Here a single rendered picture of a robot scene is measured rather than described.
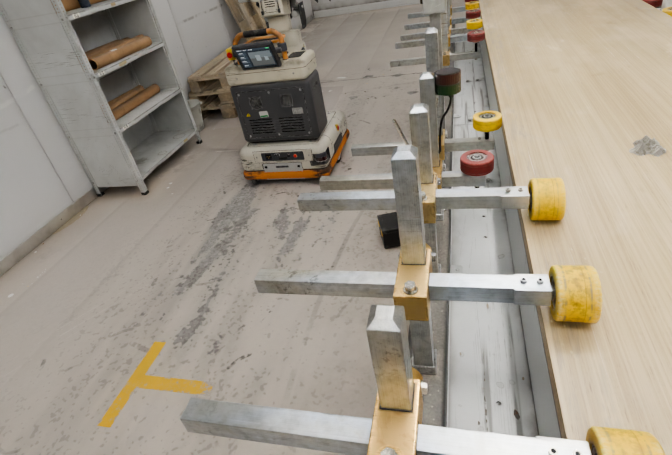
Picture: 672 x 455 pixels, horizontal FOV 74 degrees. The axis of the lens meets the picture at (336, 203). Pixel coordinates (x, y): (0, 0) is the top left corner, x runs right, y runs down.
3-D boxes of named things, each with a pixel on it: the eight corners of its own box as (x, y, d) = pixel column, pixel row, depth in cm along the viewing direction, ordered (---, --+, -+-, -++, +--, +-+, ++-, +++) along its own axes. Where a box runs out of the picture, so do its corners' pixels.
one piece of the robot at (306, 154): (313, 161, 287) (310, 149, 283) (255, 163, 299) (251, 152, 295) (314, 159, 289) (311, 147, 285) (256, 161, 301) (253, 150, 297)
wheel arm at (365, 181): (321, 193, 124) (318, 180, 122) (324, 187, 127) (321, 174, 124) (485, 189, 112) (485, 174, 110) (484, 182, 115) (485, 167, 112)
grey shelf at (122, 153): (97, 196, 341) (-22, -27, 260) (160, 144, 414) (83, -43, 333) (146, 195, 329) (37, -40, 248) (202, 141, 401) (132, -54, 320)
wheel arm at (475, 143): (352, 159, 144) (350, 147, 142) (354, 154, 147) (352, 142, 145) (494, 152, 132) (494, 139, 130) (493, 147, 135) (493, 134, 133)
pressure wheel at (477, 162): (461, 203, 113) (460, 163, 107) (460, 186, 119) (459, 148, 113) (494, 202, 111) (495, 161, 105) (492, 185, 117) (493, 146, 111)
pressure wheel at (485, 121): (488, 158, 130) (489, 121, 124) (467, 151, 136) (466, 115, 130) (506, 148, 133) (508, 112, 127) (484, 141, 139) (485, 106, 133)
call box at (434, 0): (423, 18, 142) (421, -9, 138) (424, 13, 148) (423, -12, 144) (445, 15, 140) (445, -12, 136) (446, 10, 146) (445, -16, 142)
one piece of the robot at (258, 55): (292, 72, 268) (278, 42, 250) (239, 78, 278) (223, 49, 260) (295, 60, 274) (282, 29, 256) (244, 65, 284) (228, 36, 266)
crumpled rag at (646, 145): (664, 159, 96) (666, 149, 94) (627, 154, 100) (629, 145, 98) (669, 141, 101) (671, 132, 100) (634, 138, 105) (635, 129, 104)
